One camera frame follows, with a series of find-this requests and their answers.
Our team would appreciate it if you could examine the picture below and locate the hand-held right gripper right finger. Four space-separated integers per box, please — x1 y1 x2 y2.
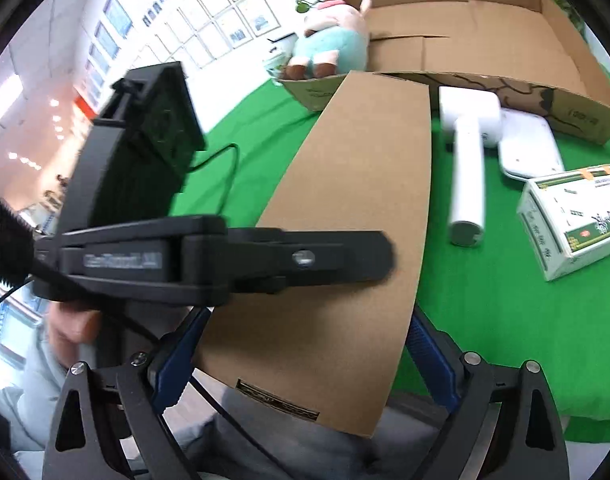
407 304 570 480

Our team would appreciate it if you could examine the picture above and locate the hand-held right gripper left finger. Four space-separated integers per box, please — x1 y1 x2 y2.
42 305 213 480

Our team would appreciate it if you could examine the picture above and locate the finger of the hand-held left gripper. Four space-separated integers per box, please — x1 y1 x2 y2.
227 227 396 294

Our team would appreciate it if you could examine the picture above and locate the brown cardboard sheet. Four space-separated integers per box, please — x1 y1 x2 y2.
192 71 432 440

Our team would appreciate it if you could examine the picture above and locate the white lint remover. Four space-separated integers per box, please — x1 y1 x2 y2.
437 86 502 248

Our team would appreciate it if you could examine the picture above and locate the white and green medicine box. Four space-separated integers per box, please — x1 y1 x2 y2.
516 162 610 282

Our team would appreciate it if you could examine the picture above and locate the white device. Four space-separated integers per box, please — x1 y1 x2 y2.
497 107 566 181

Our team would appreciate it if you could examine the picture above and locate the cardboard box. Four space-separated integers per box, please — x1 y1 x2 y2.
277 0 610 148

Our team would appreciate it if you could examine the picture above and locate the person's left forearm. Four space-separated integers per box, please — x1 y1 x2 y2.
0 330 93 456

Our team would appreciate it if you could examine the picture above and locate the person's left hand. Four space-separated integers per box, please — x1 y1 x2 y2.
47 304 100 362

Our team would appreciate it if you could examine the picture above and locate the green tablecloth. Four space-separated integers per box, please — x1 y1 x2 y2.
167 67 610 443

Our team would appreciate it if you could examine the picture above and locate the person's grey clothing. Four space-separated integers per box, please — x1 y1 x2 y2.
170 385 440 480

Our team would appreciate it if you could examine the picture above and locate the white patterned pot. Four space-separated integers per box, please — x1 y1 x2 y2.
264 32 300 80

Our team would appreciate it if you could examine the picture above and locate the pink and teal plush toy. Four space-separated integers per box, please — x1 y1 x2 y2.
284 0 373 81

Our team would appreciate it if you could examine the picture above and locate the black cable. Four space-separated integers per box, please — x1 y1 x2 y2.
185 143 242 226

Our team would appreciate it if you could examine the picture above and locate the wall of framed pictures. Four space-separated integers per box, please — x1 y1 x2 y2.
85 0 282 106

